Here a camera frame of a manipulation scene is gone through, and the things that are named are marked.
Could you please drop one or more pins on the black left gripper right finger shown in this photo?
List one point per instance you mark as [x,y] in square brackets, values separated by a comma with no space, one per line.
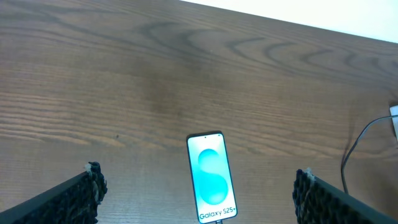
[318,202]

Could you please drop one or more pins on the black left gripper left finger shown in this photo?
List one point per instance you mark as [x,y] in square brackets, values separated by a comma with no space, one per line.
[73,201]

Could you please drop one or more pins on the blue screen Galaxy smartphone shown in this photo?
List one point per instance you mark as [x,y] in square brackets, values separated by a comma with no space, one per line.
[212,181]

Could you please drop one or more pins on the white USB charger plug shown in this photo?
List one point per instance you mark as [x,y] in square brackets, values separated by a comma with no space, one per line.
[394,113]

